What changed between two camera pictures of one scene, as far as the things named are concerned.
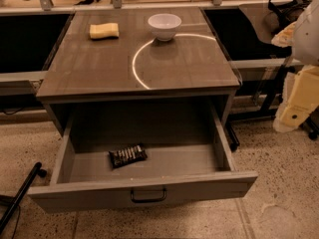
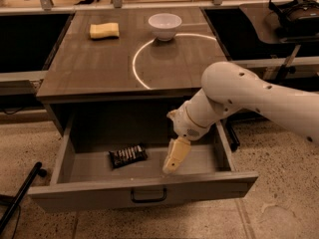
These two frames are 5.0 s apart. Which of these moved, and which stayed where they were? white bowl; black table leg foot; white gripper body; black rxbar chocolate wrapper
Moved: white gripper body
Stayed: white bowl; black table leg foot; black rxbar chocolate wrapper
